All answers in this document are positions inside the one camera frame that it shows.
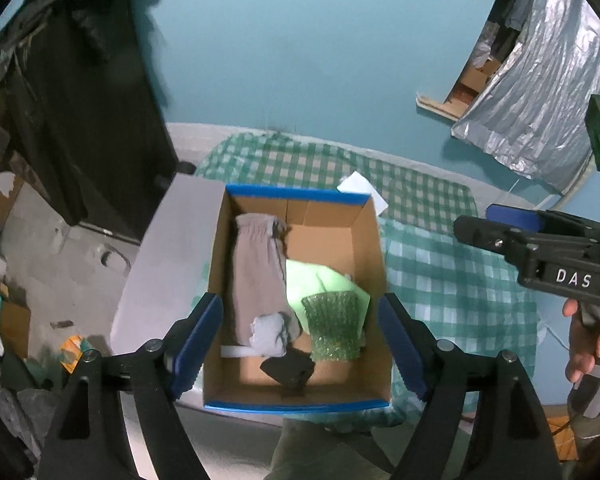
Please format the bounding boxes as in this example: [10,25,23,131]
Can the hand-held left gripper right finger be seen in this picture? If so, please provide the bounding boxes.
[378,292,563,480]

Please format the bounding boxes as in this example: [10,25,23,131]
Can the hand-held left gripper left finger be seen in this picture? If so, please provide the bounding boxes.
[37,292,224,480]

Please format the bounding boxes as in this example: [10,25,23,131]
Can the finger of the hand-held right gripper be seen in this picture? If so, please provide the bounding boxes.
[453,215,531,262]
[485,204,600,234]

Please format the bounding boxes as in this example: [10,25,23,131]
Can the green bubble wrap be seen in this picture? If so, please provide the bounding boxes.
[300,291,367,363]

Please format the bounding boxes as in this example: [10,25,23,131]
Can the grey sock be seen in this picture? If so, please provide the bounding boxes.
[231,212,303,348]

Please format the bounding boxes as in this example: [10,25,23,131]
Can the black sock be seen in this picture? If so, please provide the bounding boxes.
[260,345,316,391]

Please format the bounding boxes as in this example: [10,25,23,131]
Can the light green cloth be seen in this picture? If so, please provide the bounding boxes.
[284,258,371,333]

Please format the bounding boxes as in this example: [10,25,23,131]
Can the blue cardboard box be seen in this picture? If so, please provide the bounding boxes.
[111,175,393,413]

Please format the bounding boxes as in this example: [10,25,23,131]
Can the person's right hand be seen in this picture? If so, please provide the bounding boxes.
[562,299,600,385]

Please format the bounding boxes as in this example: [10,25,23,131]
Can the light green checked tablecloth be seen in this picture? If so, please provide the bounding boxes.
[325,217,541,431]

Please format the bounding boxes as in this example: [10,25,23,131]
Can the silver foil curtain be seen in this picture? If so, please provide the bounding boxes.
[451,0,600,196]

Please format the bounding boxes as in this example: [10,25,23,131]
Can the orange and green packet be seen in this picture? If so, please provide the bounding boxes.
[60,335,93,373]

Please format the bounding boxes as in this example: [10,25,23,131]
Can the white paper sheet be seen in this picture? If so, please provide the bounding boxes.
[337,171,388,216]

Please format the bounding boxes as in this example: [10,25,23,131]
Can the pale wooden board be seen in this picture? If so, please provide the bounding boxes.
[416,91,461,122]

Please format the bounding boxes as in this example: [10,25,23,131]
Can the brown cardboard box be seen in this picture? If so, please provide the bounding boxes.
[450,57,503,121]

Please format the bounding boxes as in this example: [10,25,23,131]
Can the wooden crate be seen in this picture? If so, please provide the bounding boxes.
[550,405,581,463]

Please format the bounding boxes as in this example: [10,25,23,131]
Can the brown cardboard sheet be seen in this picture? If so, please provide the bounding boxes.
[0,300,32,358]

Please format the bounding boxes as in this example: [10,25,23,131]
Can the dark hanging clothes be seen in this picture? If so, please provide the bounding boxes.
[0,0,193,248]

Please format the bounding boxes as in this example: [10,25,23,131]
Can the pale braided hose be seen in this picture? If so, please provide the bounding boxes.
[545,157,595,208]

